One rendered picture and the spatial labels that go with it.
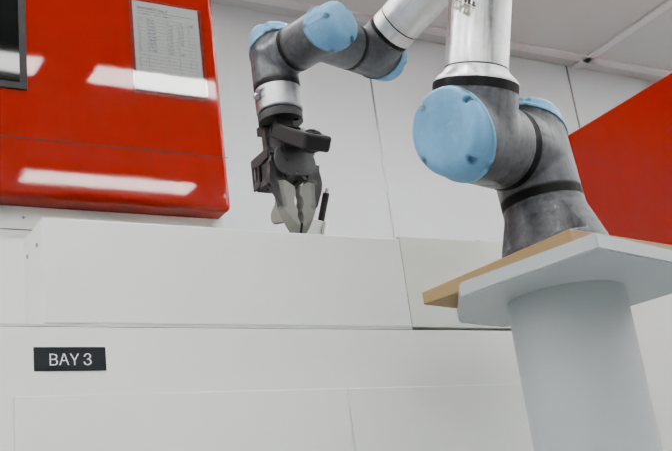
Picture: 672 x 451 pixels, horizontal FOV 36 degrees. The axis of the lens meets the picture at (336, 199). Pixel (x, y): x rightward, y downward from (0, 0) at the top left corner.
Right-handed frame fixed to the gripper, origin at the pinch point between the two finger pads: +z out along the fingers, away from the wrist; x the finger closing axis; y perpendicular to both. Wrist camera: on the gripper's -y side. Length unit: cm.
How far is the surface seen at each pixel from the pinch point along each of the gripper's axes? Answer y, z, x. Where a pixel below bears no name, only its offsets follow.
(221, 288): -3.9, 10.9, 15.8
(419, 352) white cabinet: -3.8, 19.9, -15.5
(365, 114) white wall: 207, -135, -159
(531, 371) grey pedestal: -26.6, 28.1, -16.2
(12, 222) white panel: 59, -21, 28
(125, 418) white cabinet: -4.1, 28.1, 30.6
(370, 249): -3.9, 4.1, -9.4
